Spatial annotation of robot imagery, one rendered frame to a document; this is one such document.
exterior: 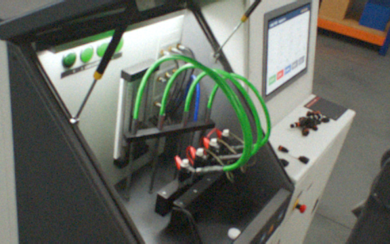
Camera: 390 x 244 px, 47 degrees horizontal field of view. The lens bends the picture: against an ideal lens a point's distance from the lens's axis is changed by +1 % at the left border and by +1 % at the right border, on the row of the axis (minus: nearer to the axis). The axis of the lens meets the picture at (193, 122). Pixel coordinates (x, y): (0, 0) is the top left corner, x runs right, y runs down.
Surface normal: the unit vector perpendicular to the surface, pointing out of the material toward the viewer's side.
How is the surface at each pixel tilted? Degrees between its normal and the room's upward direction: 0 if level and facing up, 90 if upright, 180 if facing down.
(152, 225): 0
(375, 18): 90
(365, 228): 90
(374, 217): 93
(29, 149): 90
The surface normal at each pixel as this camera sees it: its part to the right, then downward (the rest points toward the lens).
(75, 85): 0.81, 0.41
